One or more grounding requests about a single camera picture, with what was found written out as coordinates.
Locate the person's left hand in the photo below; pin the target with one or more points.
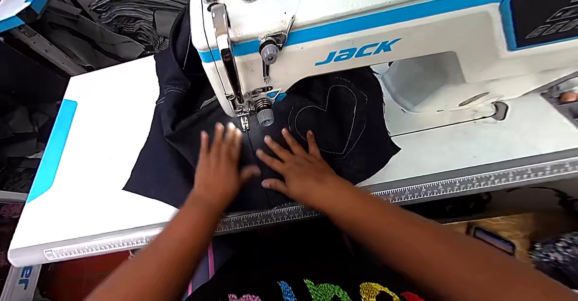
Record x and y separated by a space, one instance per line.
216 174

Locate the person's right hand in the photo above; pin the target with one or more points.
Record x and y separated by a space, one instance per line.
307 174

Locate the person's left thumb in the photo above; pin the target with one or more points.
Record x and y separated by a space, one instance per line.
250 173

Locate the person's right index finger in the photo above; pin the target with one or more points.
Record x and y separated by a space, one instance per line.
270 161

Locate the person's left middle finger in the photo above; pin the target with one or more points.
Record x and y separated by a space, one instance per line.
226 139

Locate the person's right little finger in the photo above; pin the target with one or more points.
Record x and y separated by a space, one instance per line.
313 143

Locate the person's right thumb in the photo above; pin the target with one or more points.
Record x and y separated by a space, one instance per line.
275 185

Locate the person's left index finger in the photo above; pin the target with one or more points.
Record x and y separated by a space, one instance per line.
236 143

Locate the person's left ring finger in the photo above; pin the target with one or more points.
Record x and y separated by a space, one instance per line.
216 140

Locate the person's right ring finger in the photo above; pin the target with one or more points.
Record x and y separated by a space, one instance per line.
292 142

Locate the person's left little finger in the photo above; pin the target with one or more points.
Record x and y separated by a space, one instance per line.
204 145

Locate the person's right middle finger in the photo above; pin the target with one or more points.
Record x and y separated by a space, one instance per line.
277 148

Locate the dark navy denim fabric piece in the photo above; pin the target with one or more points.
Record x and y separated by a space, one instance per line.
180 156

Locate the person's right forearm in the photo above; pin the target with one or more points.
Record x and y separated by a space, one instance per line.
420 242

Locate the person's left forearm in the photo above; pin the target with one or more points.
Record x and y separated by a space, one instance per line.
174 242

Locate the person's body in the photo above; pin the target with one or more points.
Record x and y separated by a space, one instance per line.
280 274

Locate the white sewing table with ruler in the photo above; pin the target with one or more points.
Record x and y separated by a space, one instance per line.
108 156

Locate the white blue sewing machine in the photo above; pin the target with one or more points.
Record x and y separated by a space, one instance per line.
352 21

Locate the stack of gray fabric pieces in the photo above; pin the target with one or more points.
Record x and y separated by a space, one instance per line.
131 2

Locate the pile of dark cloth scraps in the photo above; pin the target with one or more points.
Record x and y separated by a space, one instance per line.
22 133

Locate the metal rack with blue edge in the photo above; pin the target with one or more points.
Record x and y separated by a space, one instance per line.
43 34

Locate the smartphone with dark screen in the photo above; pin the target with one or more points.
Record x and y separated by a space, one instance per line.
493 240

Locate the white metal table leg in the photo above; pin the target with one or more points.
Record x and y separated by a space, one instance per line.
22 280

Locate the brown paper sheet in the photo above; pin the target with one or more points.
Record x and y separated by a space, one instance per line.
524 228

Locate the black white speckled fabric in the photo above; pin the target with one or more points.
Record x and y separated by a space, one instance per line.
557 253

